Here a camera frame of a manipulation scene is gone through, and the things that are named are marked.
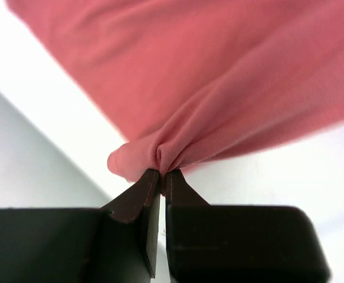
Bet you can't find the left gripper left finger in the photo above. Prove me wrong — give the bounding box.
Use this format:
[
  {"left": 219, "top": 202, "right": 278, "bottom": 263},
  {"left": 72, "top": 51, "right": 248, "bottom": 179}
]
[{"left": 0, "top": 169, "right": 160, "bottom": 282}]

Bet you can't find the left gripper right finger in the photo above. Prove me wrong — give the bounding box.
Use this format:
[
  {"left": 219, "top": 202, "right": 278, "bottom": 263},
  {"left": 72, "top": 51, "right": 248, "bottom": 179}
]
[{"left": 165, "top": 170, "right": 330, "bottom": 282}]

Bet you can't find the salmon pink t shirt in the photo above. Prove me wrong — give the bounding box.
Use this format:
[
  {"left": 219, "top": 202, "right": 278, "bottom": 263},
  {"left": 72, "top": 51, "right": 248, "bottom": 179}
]
[{"left": 7, "top": 1, "right": 344, "bottom": 181}]

